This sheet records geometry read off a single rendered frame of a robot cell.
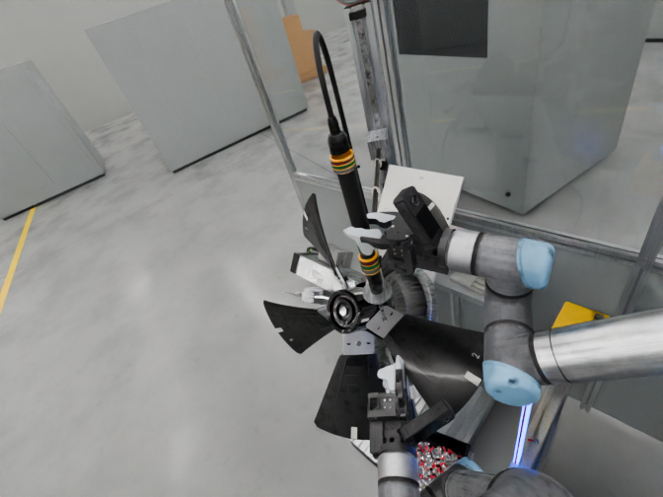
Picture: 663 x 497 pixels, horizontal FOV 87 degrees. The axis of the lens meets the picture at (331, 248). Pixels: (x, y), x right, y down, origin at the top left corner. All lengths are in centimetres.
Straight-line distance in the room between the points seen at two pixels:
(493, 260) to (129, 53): 566
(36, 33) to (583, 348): 1257
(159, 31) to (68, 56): 683
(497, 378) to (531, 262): 18
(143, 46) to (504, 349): 574
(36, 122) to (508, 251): 743
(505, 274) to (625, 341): 17
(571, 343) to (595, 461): 157
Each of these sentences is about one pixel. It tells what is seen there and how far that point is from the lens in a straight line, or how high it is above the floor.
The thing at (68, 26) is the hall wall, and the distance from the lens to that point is 1259.
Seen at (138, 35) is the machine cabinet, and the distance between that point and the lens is 595.
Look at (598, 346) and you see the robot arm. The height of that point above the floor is 148.
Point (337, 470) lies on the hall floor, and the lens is 208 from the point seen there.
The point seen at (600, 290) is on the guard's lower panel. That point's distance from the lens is 156.
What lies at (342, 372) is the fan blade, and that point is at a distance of 102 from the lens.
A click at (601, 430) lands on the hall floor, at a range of 219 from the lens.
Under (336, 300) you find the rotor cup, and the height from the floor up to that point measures 123.
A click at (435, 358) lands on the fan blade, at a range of 87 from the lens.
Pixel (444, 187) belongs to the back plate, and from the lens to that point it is 110.
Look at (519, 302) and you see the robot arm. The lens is 66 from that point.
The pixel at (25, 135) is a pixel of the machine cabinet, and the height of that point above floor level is 106.
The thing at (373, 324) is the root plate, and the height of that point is 119.
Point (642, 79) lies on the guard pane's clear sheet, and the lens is 118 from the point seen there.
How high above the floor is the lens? 193
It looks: 38 degrees down
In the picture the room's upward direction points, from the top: 19 degrees counter-clockwise
